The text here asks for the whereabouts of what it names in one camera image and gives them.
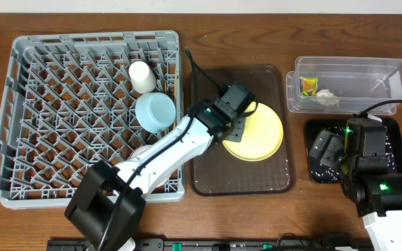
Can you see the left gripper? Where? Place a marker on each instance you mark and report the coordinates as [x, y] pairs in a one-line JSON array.
[[236, 127]]

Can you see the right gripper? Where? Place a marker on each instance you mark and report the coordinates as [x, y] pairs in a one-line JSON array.
[[337, 143]]

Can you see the yellow plate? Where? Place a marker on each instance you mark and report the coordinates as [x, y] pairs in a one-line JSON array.
[[262, 135]]

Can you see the white tissue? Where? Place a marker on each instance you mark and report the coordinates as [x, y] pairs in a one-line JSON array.
[[327, 98]]

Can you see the light blue bowl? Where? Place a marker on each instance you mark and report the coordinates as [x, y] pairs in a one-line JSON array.
[[155, 112]]

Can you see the yellow green snack wrapper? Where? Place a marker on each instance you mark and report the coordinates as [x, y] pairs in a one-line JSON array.
[[309, 85]]

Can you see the white cup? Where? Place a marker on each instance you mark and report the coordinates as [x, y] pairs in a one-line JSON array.
[[142, 78]]

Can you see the white bowl with food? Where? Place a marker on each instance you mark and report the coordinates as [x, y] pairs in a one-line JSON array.
[[139, 151]]

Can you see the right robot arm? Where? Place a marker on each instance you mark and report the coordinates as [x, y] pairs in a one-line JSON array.
[[363, 156]]

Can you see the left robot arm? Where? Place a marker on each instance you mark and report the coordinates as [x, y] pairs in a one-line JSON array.
[[110, 200]]

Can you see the spilled rice and shells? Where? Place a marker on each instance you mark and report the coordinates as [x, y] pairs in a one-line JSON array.
[[321, 173]]

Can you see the black tray bin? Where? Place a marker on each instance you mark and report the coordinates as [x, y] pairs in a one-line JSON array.
[[393, 144]]

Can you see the dark brown serving tray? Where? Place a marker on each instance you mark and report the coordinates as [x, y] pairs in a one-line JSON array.
[[217, 172]]

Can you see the clear plastic container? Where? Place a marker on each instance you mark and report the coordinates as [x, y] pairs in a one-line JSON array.
[[359, 82]]

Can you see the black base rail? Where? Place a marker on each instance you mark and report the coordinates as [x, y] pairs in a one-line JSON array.
[[284, 242]]

